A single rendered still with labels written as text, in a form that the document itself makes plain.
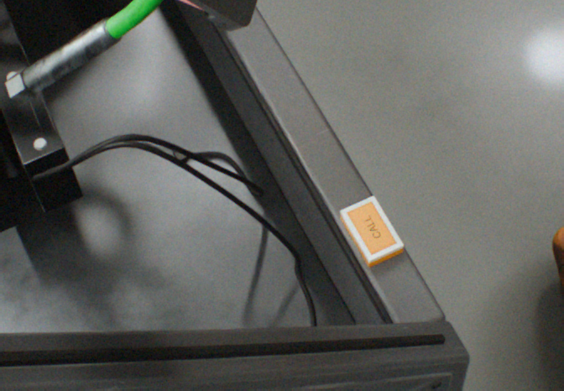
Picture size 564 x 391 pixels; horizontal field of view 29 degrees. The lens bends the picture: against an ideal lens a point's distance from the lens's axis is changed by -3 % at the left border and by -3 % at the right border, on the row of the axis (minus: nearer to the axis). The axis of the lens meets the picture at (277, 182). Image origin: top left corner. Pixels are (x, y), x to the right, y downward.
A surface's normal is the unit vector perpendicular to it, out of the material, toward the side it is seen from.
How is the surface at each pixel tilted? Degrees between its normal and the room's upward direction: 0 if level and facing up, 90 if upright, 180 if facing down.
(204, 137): 0
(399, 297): 0
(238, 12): 49
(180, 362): 43
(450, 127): 0
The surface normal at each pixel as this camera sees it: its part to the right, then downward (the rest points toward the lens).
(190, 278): -0.06, -0.52
